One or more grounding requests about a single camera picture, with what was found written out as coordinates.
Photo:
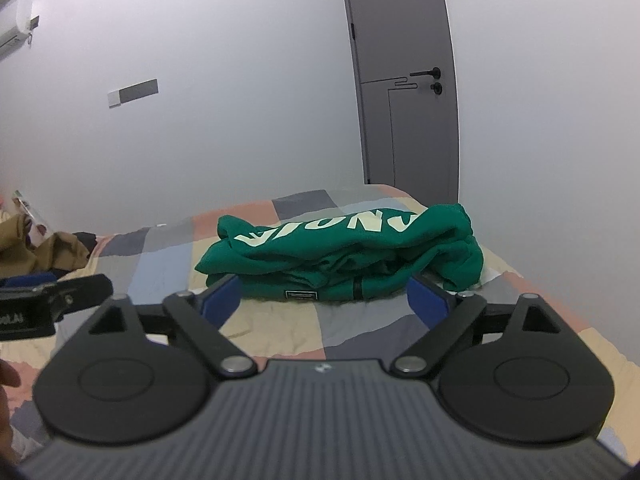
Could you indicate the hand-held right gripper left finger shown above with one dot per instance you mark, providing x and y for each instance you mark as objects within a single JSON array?
[{"x": 220, "y": 301}]

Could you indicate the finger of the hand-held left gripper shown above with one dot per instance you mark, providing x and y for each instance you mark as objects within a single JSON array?
[
  {"x": 80, "y": 292},
  {"x": 27, "y": 280}
]

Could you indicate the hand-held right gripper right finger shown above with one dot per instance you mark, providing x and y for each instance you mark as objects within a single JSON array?
[{"x": 425, "y": 301}]

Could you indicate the green hoodie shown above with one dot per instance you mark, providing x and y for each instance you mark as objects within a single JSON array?
[{"x": 350, "y": 270}]

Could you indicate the person's left hand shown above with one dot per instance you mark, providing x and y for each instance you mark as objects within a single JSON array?
[{"x": 7, "y": 400}]

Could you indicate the brown jacket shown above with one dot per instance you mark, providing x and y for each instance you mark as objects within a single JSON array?
[{"x": 35, "y": 250}]

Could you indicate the dark cloth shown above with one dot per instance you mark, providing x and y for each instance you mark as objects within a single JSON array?
[{"x": 86, "y": 241}]

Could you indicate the printed white bag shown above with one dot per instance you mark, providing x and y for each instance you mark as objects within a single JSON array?
[{"x": 32, "y": 212}]

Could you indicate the patchwork bed blanket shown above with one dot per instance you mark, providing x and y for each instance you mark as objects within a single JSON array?
[{"x": 165, "y": 260}]

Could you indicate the black door lock knob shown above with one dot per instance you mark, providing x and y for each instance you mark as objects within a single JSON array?
[{"x": 437, "y": 88}]

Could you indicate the white air conditioner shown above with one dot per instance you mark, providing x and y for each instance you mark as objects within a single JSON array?
[{"x": 15, "y": 27}]

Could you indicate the grey door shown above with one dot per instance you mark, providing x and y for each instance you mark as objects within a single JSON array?
[{"x": 405, "y": 35}]

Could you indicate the grey wall switch panel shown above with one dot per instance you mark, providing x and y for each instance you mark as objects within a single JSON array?
[{"x": 140, "y": 90}]

